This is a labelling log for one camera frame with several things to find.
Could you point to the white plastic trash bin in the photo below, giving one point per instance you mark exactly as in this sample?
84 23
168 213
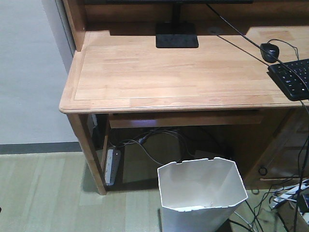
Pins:
199 195

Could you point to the light wooden desk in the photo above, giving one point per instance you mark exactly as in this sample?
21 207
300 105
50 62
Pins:
117 71

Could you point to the grey power strip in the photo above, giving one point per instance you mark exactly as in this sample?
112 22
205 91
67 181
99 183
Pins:
111 167

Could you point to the black monitor with stand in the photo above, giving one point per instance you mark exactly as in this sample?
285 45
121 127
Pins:
177 34

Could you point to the black computer mouse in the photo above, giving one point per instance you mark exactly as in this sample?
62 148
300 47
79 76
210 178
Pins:
269 52

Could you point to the black keyboard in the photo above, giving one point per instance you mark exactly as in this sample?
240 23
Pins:
292 78

